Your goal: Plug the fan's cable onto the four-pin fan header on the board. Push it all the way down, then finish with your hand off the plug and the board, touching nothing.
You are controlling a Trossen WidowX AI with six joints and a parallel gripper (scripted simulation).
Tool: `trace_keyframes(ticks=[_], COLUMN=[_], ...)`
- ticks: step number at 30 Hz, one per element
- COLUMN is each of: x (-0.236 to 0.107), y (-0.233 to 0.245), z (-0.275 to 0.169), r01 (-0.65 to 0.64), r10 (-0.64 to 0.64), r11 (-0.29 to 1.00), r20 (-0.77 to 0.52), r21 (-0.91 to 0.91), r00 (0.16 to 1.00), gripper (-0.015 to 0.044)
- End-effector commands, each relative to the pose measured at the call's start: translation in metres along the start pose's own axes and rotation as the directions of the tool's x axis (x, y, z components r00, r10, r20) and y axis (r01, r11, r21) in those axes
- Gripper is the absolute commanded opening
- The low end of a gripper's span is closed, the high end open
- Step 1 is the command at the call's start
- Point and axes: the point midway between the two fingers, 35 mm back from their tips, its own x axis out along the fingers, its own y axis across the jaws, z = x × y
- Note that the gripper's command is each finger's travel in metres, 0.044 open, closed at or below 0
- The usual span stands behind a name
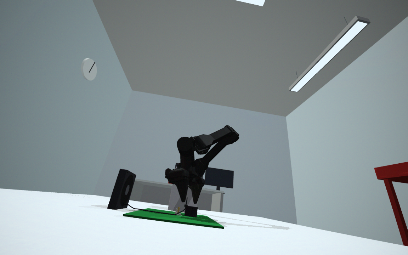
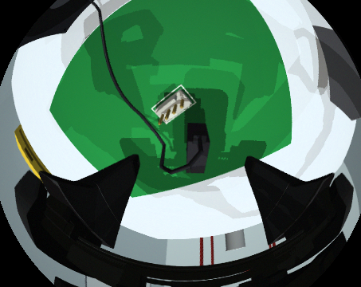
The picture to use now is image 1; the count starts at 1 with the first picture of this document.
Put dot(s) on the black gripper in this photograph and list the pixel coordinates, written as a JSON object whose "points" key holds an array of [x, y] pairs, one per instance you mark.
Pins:
{"points": [[186, 177]]}

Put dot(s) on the black cooling fan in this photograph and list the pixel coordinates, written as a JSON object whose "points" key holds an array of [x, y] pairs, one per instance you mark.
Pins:
{"points": [[122, 190]]}

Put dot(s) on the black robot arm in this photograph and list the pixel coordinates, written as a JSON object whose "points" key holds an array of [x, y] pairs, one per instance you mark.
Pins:
{"points": [[202, 143]]}

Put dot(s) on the green circuit board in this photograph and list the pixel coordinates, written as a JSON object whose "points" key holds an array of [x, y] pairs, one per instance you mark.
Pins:
{"points": [[180, 218]]}

